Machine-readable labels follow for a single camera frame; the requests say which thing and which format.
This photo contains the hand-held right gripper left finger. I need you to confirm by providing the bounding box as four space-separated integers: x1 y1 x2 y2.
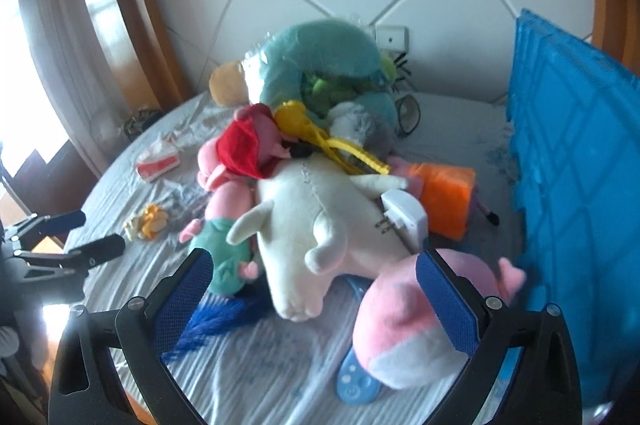
48 249 216 425

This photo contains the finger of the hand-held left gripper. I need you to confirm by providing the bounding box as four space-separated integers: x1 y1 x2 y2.
10 233 127 278
4 211 87 242

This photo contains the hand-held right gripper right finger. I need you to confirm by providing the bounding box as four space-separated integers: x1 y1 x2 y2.
416 249 583 425

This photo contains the pink pig plush green dress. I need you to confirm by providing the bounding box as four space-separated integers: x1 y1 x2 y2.
179 181 261 297

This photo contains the large white plush toy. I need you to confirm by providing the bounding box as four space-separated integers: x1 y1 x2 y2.
226 153 413 322

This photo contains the pink pig plush red dress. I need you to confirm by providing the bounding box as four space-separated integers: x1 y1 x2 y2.
196 103 301 192

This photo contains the blue plastic crate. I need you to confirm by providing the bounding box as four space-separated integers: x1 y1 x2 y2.
507 7 640 411

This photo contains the teal plush pillow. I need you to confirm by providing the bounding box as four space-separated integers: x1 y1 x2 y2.
241 19 401 128

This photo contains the blue feather toy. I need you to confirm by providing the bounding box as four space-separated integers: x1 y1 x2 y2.
161 292 273 363

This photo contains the pink white whale plush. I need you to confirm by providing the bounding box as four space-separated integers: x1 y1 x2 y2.
351 249 527 390

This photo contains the small yellow white toy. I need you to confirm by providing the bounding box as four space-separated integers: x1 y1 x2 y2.
123 203 170 243

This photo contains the pink black pen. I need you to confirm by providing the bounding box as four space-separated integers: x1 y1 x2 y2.
475 200 501 226

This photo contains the white charger adapter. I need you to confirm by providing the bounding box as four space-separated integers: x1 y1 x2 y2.
375 189 429 251

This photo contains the red white tissue packet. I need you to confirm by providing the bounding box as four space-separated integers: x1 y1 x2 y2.
136 140 182 182

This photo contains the orange plush cube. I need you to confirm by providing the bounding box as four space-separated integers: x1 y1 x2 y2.
407 162 477 238

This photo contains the light blue plastic toy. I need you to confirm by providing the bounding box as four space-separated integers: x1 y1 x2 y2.
336 277 386 406

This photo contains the white sheer curtain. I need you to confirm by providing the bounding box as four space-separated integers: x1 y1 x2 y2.
15 0 126 146

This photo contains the black rimmed round object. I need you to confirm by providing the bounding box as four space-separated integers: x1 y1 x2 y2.
395 94 422 136

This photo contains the grey plush toy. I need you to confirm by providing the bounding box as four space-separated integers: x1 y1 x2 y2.
327 102 396 166

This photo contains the beige plush toy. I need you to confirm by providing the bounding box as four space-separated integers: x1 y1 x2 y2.
208 62 249 107

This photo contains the green plush toy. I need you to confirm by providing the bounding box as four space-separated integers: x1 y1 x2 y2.
300 75 361 110

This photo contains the wooden frame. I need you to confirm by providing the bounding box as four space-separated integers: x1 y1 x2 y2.
75 0 196 176
589 0 640 73

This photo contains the white wall socket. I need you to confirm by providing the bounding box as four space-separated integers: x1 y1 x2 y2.
375 25 411 50

